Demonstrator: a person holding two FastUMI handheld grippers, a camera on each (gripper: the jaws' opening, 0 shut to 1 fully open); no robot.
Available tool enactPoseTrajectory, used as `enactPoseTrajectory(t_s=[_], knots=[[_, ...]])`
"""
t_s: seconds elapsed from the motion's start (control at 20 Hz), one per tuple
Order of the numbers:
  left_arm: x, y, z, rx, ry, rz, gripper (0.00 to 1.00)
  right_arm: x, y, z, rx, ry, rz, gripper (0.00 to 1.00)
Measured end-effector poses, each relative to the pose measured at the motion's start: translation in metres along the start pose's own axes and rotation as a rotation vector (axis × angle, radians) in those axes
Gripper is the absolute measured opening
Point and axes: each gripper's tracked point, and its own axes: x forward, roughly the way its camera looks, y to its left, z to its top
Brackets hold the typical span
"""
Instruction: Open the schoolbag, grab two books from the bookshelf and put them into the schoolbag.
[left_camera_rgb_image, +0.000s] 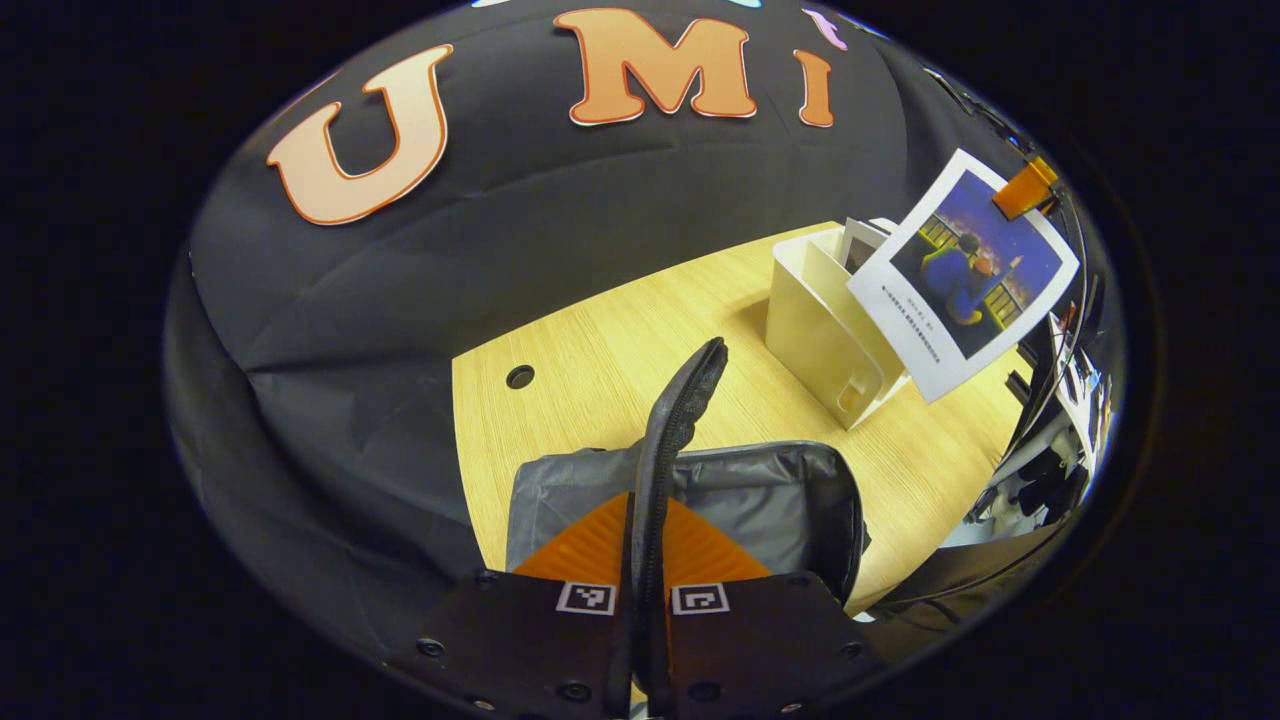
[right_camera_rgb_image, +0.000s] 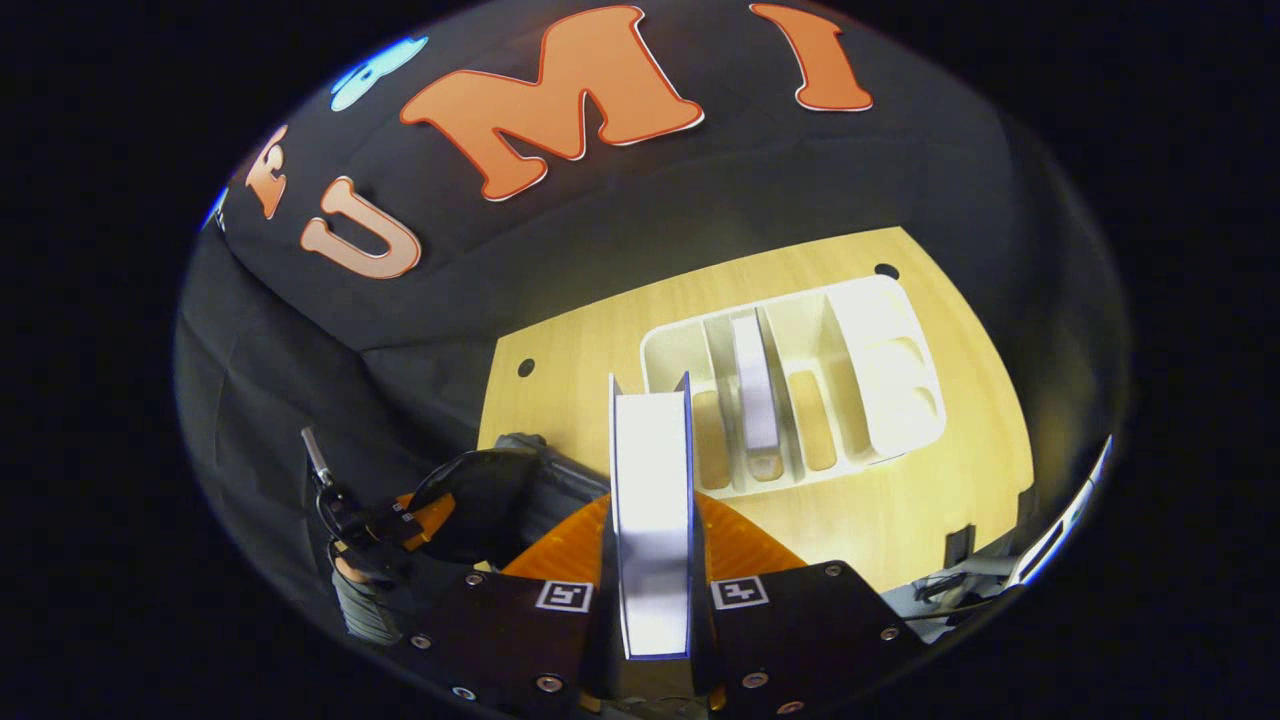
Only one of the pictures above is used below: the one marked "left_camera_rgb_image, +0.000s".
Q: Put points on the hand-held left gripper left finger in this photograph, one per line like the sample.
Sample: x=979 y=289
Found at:
x=520 y=640

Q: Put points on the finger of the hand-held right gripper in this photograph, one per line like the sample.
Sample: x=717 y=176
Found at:
x=1025 y=187

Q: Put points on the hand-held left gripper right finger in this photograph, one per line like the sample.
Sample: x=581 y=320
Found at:
x=760 y=640

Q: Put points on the blue picture cover book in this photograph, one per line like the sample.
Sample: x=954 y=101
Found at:
x=960 y=270

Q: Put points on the dark portrait cover book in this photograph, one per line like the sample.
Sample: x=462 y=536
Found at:
x=862 y=245

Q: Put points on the white bookshelf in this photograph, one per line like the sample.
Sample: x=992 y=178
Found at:
x=815 y=340

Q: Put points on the cluttered background equipment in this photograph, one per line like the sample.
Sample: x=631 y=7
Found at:
x=1040 y=480

